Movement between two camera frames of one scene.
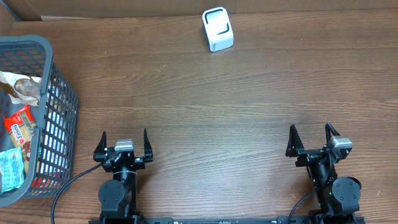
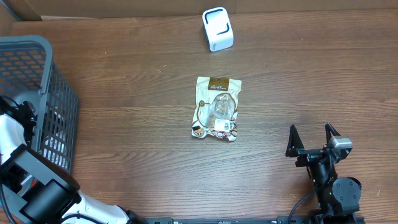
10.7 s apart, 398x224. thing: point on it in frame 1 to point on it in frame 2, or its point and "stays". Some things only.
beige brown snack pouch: x=22 y=89 to x=216 y=107
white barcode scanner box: x=217 y=28 stays
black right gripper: x=295 y=148 stays
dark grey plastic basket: x=57 y=117 stays
